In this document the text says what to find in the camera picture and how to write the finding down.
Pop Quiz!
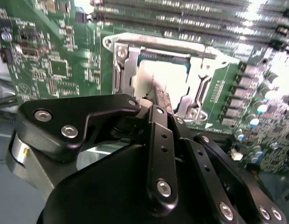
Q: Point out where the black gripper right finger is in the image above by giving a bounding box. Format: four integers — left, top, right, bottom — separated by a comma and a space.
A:
169, 114, 287, 224

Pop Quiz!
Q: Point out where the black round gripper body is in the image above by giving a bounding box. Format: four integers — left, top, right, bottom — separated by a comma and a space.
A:
37, 114, 221, 224

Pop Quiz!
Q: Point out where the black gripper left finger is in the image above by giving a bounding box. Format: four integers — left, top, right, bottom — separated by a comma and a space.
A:
15, 87, 179, 207

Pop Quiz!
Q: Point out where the silver CPU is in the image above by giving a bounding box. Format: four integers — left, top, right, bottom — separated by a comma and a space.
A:
131, 58, 196, 100

